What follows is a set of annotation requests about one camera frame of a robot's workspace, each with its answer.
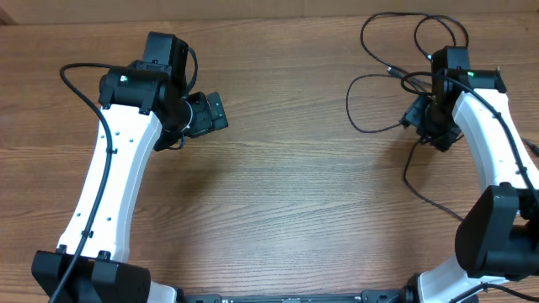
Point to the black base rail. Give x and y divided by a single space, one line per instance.
290 299

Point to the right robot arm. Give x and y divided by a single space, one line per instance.
497 241

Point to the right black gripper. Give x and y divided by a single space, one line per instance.
409 114

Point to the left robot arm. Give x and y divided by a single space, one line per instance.
148 106

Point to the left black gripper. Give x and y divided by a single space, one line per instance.
205 121

